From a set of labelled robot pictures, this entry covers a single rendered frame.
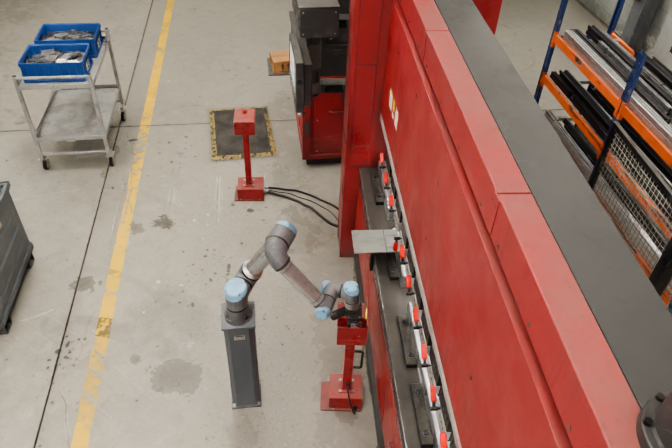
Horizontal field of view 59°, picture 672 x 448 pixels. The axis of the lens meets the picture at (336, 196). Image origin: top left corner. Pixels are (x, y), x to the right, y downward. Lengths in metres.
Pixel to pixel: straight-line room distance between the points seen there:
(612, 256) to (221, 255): 3.52
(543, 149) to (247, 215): 3.46
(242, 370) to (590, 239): 2.38
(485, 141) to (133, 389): 2.87
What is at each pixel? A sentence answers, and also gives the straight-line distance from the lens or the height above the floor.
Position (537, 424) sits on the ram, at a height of 2.00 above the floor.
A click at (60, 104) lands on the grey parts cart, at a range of 6.22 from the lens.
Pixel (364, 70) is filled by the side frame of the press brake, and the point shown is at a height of 1.61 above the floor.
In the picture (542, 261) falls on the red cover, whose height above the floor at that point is 2.30.
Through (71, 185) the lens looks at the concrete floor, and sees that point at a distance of 5.68.
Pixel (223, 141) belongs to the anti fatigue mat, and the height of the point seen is 0.01.
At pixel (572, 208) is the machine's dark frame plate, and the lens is 1.73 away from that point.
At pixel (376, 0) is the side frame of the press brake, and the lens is 3.53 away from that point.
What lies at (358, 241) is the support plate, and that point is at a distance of 3.36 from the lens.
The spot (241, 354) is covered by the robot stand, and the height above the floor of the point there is 0.53.
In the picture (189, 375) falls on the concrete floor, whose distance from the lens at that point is 4.06.
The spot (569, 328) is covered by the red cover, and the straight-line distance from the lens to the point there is 1.42.
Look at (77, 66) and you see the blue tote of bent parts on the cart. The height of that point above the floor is 0.97.
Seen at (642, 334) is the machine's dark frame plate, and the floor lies 2.30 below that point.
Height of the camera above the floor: 3.33
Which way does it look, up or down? 40 degrees down
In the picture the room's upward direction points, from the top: 3 degrees clockwise
